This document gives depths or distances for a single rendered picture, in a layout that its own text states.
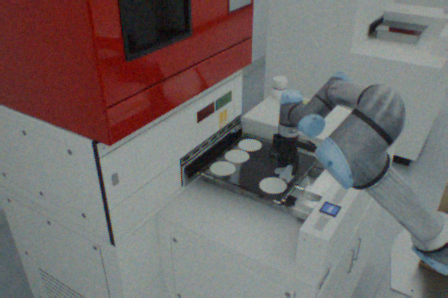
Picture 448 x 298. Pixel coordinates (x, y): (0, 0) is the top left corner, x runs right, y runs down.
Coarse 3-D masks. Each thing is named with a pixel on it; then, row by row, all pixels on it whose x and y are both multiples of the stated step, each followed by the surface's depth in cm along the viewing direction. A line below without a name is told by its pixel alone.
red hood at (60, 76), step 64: (0, 0) 117; (64, 0) 103; (128, 0) 110; (192, 0) 131; (0, 64) 132; (64, 64) 114; (128, 64) 116; (192, 64) 141; (64, 128) 128; (128, 128) 123
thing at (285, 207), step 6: (204, 180) 174; (210, 180) 172; (222, 186) 170; (228, 186) 168; (234, 192) 168; (240, 192) 166; (252, 198) 164; (258, 198) 162; (270, 204) 160; (276, 204) 158; (282, 204) 157; (288, 204) 157; (282, 210) 158; (288, 210) 156
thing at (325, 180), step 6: (324, 174) 168; (330, 174) 168; (318, 180) 165; (324, 180) 165; (330, 180) 165; (312, 186) 161; (318, 186) 161; (324, 186) 161; (306, 198) 155; (294, 210) 150; (300, 210) 149; (300, 216) 150; (306, 216) 148
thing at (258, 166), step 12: (264, 144) 184; (252, 156) 176; (264, 156) 176; (300, 156) 176; (312, 156) 176; (204, 168) 168; (240, 168) 168; (252, 168) 168; (264, 168) 168; (300, 168) 168; (228, 180) 161; (240, 180) 161; (252, 180) 161; (264, 192) 155
